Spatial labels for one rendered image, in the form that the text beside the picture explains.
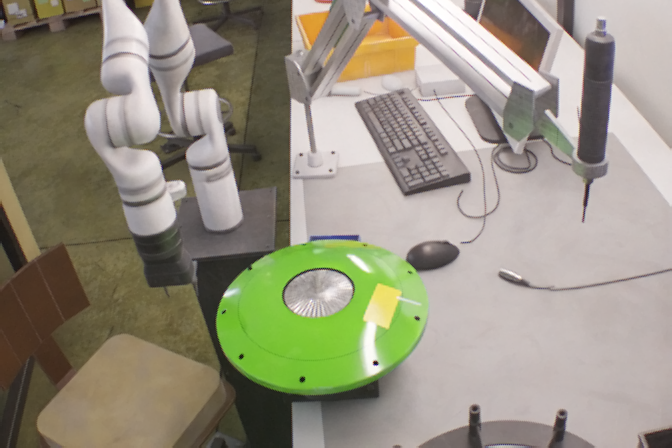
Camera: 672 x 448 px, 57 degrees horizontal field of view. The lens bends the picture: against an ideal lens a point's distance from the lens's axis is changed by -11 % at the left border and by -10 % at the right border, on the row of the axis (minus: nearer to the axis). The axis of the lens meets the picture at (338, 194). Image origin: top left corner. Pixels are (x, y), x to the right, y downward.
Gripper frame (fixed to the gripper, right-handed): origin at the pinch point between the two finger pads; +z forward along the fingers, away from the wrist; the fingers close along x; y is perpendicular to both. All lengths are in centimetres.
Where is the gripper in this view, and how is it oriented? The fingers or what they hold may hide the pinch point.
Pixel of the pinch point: (183, 296)
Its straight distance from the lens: 114.6
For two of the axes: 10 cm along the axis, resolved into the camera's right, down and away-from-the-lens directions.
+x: 9.9, -1.2, -0.2
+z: 1.1, 8.2, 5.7
